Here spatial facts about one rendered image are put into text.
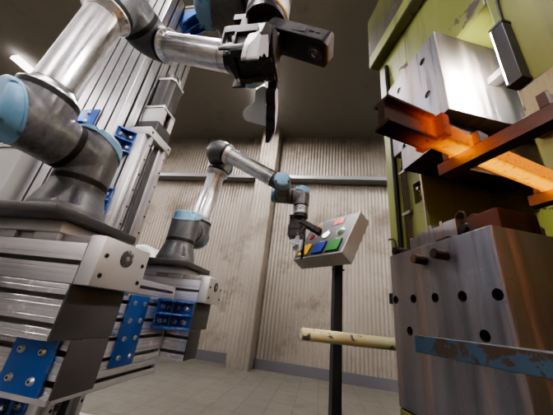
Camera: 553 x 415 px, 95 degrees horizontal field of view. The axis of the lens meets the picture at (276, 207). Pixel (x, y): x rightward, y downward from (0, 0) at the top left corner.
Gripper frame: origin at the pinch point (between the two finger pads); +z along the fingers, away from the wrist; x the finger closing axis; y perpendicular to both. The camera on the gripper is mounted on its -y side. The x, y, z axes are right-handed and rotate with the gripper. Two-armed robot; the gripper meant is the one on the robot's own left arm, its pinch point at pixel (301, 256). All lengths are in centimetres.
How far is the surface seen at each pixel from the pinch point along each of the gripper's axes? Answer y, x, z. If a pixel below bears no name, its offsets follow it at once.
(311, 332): -6.4, 9.2, 30.5
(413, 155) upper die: -42, 27, -37
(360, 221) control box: -26.8, -5.8, -20.5
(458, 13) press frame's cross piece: -62, 40, -100
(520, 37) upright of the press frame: -67, 54, -61
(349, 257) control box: -21.1, -0.1, -1.2
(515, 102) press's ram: -76, 35, -55
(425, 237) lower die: -43, 28, -3
